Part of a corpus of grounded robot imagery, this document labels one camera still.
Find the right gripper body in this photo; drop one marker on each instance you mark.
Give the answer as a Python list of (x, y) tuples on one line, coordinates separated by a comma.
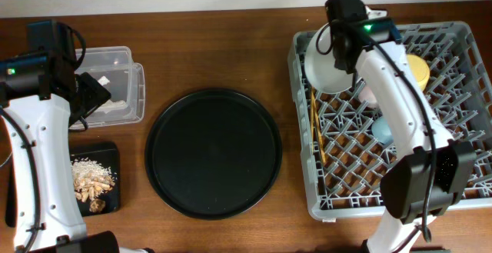
[(340, 63)]

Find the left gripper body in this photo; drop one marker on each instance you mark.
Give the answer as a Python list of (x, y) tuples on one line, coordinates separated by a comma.
[(91, 98)]

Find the white napkin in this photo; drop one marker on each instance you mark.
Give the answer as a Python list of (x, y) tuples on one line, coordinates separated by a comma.
[(110, 105)]

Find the grey plate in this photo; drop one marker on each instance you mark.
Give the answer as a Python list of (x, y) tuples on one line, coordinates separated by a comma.
[(319, 69)]

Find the pink cup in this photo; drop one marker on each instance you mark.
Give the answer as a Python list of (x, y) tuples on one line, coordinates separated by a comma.
[(366, 95)]

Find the wooden chopstick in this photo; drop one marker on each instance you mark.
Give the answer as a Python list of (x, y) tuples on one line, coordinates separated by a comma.
[(311, 109), (317, 127)]

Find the yellow bowl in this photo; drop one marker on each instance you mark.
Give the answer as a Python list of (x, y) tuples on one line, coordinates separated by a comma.
[(420, 70)]

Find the food scraps pile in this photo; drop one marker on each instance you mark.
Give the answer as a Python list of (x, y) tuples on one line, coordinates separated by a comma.
[(91, 180)]

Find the blue cup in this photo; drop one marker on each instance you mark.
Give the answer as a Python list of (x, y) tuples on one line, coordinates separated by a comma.
[(381, 131)]

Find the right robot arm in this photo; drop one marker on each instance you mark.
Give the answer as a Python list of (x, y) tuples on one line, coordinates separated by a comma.
[(432, 168)]

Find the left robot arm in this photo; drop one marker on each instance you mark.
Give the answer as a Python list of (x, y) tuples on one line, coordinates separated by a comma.
[(35, 92)]

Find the grey dishwasher rack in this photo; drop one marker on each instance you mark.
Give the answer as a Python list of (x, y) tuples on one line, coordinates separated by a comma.
[(459, 92)]

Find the clear plastic bin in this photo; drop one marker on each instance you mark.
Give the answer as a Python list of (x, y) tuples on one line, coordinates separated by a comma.
[(127, 82)]

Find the black rectangular tray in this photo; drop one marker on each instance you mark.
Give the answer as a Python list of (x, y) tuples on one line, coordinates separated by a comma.
[(106, 154)]

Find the black round tray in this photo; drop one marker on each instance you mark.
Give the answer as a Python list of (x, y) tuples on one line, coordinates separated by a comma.
[(213, 154)]

